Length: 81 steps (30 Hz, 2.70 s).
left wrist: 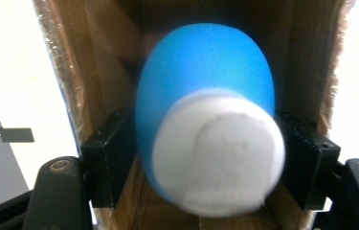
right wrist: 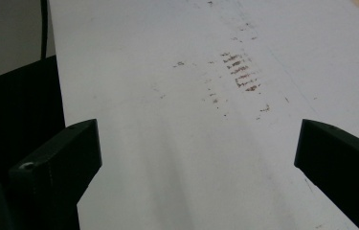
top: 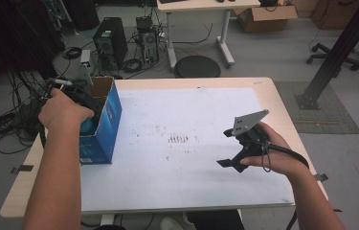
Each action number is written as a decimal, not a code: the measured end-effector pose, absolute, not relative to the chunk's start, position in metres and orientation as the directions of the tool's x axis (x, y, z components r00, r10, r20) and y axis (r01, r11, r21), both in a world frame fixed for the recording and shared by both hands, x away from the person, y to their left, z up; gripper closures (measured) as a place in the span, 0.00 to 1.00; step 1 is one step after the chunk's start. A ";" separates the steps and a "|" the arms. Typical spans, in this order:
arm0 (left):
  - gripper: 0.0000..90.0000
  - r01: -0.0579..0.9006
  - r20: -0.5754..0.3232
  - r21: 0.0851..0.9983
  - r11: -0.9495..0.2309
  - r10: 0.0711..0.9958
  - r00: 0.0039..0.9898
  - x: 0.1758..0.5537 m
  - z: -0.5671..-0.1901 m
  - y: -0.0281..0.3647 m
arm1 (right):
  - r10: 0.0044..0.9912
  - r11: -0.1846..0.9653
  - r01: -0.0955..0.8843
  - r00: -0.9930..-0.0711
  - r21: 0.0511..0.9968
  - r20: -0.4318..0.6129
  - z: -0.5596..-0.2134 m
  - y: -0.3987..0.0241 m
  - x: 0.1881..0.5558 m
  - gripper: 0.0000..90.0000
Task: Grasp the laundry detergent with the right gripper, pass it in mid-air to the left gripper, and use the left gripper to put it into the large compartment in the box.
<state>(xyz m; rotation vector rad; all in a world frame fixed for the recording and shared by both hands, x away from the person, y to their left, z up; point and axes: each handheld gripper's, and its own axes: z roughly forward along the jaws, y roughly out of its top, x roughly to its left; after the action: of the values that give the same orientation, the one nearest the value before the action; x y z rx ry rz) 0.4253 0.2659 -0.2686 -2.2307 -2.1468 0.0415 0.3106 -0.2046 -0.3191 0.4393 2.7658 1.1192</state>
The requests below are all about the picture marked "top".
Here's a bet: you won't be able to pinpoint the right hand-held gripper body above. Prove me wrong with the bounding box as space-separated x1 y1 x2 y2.
228 109 271 161

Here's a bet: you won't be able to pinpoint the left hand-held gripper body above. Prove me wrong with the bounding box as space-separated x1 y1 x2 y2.
41 61 105 124

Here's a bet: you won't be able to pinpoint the teal ball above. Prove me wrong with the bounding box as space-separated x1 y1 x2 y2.
79 117 101 135

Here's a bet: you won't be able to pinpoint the blue cardboard box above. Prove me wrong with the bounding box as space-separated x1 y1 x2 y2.
79 76 123 166

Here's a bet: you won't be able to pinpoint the person's left hand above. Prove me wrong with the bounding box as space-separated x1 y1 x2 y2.
37 87 96 137

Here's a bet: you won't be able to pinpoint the person's right hand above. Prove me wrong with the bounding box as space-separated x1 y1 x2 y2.
239 121 311 178

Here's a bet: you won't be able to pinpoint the white table mat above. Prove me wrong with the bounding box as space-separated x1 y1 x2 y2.
79 86 297 215

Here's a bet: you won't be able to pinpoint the person's black trousers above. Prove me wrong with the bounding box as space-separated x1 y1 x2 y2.
186 209 246 230

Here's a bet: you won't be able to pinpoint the black computer tower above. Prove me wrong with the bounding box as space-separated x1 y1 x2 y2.
92 16 129 70

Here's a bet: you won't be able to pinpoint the round black stool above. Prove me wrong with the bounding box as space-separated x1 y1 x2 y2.
173 55 222 80

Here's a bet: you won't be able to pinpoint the grey floor mat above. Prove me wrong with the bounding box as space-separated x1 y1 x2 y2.
274 80 359 135

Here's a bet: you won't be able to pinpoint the open computer case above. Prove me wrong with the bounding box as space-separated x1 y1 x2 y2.
135 15 161 65

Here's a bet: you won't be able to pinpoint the white shoe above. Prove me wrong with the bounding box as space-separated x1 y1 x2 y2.
159 217 185 230

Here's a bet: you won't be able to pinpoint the dark curtain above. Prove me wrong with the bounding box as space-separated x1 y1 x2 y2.
0 0 67 81

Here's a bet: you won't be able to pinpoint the black office chair base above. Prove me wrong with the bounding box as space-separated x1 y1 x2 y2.
305 42 359 72

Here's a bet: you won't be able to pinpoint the open brown cardboard box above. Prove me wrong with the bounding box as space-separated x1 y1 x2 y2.
232 4 299 34

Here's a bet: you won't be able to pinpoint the black metal stand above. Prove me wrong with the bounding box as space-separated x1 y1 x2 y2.
295 0 359 111

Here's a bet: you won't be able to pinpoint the white desk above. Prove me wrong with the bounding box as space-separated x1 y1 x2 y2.
156 0 261 70

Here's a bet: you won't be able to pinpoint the brown cabinet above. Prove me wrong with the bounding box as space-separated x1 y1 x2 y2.
310 0 359 32

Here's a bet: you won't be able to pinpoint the coiled black cable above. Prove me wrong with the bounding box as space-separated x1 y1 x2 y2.
61 46 83 60
122 57 144 74

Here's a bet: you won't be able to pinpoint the tangle of black cables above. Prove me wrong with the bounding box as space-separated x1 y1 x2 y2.
0 68 56 155

